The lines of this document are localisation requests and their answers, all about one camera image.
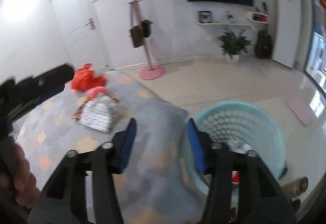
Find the brown hanging bag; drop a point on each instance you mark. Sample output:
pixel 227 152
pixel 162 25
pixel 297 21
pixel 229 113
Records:
pixel 136 29

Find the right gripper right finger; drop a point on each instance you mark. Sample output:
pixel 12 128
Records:
pixel 260 199

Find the white tall cabinet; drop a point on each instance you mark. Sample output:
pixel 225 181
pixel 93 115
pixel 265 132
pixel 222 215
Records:
pixel 287 32

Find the green potted plant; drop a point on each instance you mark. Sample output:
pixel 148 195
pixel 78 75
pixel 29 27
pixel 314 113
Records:
pixel 234 45

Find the red plastic bag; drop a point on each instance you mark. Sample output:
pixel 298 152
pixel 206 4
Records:
pixel 85 79

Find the black small hanging bag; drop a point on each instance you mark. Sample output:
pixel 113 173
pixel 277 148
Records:
pixel 145 23

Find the white door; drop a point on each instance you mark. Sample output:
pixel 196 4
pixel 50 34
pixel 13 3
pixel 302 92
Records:
pixel 80 33

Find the white red cubby shelf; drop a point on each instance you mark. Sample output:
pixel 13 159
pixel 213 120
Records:
pixel 257 17

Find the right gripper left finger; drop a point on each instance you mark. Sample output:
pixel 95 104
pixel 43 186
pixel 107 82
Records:
pixel 63 199

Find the white black patterned packet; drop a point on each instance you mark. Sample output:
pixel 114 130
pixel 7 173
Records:
pixel 100 113

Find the pink floor mat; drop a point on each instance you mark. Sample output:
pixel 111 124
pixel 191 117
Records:
pixel 301 109

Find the black picture frame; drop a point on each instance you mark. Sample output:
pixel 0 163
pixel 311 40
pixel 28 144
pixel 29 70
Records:
pixel 205 17

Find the light blue laundry basket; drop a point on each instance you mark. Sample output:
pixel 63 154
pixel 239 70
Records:
pixel 232 121

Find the white lower wall shelf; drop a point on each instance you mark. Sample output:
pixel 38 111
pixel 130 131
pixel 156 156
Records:
pixel 225 24

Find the pink snack tube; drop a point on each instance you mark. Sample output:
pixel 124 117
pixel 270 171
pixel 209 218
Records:
pixel 93 92

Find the pastel hexagon tablecloth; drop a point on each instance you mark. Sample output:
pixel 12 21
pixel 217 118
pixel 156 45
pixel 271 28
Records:
pixel 151 189

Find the black guitar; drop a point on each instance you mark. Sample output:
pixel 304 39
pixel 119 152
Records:
pixel 263 47

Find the pink coat stand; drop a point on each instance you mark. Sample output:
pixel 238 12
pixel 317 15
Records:
pixel 150 72

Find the left hand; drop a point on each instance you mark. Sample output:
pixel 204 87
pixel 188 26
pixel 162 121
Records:
pixel 24 181

